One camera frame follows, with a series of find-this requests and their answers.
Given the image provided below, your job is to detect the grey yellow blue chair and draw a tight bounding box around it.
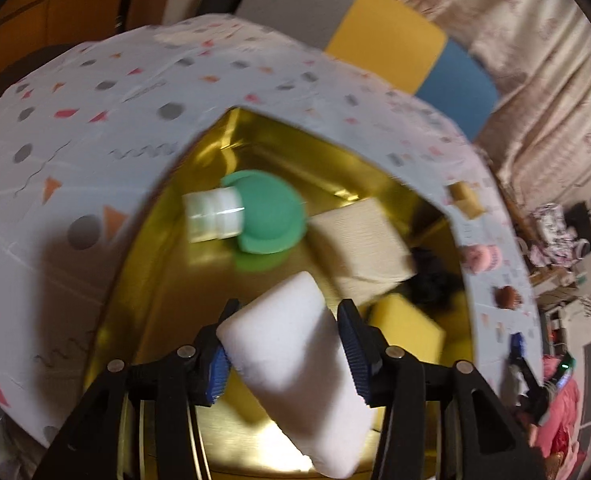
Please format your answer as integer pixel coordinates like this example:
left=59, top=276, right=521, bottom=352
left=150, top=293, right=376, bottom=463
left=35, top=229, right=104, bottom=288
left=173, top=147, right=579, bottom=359
left=235, top=0, right=499, bottom=138

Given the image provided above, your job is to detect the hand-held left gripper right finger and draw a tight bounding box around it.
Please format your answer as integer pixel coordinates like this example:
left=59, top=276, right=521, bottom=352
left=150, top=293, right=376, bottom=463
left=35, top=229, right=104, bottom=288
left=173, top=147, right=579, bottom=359
left=338, top=300, right=546, bottom=480

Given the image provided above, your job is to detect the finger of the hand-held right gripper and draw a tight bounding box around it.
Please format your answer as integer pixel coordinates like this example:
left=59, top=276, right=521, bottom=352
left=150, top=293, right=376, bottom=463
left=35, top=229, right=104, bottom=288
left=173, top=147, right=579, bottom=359
left=507, top=332, right=541, bottom=393

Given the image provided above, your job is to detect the pink towel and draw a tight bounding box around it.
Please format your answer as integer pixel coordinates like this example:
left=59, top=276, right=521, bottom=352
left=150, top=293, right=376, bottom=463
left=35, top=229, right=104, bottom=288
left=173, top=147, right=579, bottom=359
left=461, top=244, right=501, bottom=275

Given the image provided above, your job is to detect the white foam sponge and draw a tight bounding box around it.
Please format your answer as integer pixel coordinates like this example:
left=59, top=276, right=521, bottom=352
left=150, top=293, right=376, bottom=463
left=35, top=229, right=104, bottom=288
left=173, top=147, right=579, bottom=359
left=216, top=271, right=376, bottom=478

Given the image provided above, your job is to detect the green travel bottle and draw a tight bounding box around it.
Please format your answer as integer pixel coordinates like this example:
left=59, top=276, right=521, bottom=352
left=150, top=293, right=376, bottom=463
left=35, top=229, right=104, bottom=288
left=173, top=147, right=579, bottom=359
left=182, top=170, right=307, bottom=256

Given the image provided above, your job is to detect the tan sponge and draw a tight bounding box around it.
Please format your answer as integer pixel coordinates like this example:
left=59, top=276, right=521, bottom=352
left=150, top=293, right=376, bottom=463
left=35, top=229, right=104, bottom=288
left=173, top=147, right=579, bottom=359
left=448, top=181, right=486, bottom=218

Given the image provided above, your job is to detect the patterned white tablecloth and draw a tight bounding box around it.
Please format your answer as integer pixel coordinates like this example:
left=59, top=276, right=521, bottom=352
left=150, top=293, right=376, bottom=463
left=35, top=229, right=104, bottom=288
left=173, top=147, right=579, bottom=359
left=0, top=12, right=546, bottom=453

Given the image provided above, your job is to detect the beige cloth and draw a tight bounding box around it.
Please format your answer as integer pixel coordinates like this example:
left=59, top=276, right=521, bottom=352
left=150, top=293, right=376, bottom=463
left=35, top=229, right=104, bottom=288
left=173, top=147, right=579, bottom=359
left=308, top=197, right=419, bottom=301

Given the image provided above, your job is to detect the person's pink clothing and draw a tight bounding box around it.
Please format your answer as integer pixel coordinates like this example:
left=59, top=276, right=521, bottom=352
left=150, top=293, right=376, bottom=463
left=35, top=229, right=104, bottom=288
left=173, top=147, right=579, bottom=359
left=533, top=380, right=583, bottom=466

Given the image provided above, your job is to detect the yellow sponge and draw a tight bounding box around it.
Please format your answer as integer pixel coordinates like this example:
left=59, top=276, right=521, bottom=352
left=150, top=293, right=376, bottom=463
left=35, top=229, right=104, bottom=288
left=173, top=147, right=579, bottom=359
left=370, top=292, right=446, bottom=376

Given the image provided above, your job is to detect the brown makeup sponge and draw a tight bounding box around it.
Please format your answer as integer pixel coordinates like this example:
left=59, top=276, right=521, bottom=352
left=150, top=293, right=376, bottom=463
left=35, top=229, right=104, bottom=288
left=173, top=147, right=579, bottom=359
left=494, top=285, right=523, bottom=310

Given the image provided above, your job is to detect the beige patterned curtain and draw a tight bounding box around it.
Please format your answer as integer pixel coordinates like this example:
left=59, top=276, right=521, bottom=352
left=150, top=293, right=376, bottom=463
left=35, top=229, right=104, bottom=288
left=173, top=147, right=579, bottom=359
left=400, top=0, right=591, bottom=311

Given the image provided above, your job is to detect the gold metal tray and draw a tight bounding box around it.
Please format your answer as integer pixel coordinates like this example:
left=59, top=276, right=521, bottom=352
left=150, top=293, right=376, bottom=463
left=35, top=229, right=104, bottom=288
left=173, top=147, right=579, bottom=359
left=82, top=107, right=476, bottom=480

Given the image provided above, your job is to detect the wooden wardrobe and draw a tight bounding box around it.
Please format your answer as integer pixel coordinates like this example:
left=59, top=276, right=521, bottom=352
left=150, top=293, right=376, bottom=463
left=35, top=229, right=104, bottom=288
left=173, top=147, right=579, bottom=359
left=0, top=0, right=181, bottom=96

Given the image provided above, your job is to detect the pile of printed cloth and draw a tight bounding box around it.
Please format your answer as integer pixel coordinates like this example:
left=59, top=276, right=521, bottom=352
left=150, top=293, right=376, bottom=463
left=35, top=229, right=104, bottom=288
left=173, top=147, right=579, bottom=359
left=525, top=202, right=591, bottom=266

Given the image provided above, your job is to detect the black scrunchie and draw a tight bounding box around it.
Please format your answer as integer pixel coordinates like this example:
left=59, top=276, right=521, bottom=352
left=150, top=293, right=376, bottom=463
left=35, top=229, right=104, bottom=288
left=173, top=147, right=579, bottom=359
left=408, top=247, right=463, bottom=306

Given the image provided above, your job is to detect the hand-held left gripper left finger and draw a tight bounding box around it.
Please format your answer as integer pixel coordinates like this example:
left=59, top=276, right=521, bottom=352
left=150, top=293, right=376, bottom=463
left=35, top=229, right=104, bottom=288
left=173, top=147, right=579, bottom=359
left=32, top=298, right=240, bottom=480

